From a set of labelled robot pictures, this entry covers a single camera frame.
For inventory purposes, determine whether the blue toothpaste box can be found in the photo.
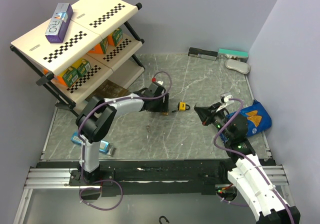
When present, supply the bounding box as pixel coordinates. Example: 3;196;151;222
70;131;116;156

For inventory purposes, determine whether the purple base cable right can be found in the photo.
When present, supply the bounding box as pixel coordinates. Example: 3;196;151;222
219;197;248;208

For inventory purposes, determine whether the black rectangular box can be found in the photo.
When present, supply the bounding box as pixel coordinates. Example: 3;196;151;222
188;47;218;61

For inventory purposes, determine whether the grey oval case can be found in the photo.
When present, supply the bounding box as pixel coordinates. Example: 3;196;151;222
225;59;251;75

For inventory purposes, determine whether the black hook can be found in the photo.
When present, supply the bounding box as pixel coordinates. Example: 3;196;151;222
158;215;170;224

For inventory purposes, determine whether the brown foil pouch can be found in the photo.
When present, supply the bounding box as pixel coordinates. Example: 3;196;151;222
91;79;131;99

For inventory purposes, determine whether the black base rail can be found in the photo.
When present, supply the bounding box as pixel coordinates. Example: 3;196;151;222
24;159;230;197

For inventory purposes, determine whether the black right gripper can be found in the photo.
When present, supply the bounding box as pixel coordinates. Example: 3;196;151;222
194;102;234;140

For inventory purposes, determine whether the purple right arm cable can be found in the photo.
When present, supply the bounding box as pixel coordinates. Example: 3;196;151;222
212;97;296;224

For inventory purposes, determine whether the yellow padlock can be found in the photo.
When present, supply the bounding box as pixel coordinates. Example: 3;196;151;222
172;101;191;113

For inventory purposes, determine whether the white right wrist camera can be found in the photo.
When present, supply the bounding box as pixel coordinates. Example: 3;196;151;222
220;92;234;108

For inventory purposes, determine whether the teal white box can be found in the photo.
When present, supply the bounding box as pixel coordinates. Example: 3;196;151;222
217;48;249;63

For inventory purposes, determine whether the white checkered shelf rack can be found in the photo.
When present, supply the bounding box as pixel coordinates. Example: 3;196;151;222
10;0;145;115

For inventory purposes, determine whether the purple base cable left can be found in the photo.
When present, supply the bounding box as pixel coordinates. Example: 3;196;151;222
78;178;124;212

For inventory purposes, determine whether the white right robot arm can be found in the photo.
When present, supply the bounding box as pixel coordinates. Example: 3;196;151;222
194;98;301;224

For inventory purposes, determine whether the purple silver box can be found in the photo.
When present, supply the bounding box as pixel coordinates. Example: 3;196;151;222
45;3;73;43

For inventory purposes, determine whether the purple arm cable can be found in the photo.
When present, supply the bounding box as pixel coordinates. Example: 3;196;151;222
212;97;296;224
76;70;173;165

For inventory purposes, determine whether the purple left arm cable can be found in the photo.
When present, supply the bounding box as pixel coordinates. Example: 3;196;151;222
76;70;173;165

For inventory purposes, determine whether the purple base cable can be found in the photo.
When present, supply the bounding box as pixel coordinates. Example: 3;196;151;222
219;197;248;208
78;178;124;212

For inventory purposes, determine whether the blue Doritos chip bag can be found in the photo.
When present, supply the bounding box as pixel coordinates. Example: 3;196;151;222
219;99;272;144

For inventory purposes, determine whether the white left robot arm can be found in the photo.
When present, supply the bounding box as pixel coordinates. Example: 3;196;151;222
75;82;170;185

